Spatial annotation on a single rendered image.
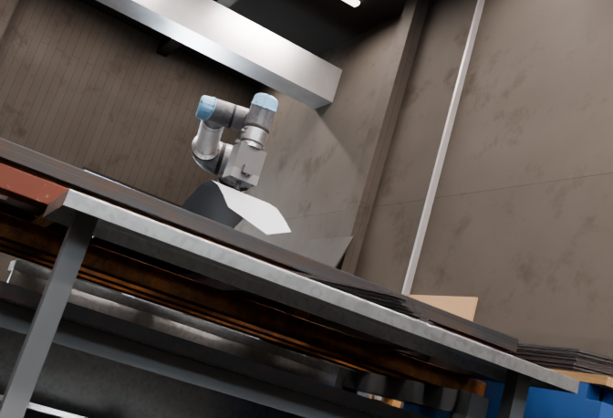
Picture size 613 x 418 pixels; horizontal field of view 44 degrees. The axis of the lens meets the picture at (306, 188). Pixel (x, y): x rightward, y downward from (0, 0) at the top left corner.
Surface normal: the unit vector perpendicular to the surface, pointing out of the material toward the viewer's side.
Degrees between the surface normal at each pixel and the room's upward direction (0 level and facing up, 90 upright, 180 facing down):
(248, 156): 90
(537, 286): 90
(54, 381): 90
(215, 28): 90
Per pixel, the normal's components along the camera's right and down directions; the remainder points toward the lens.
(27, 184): 0.44, -0.11
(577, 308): -0.83, -0.37
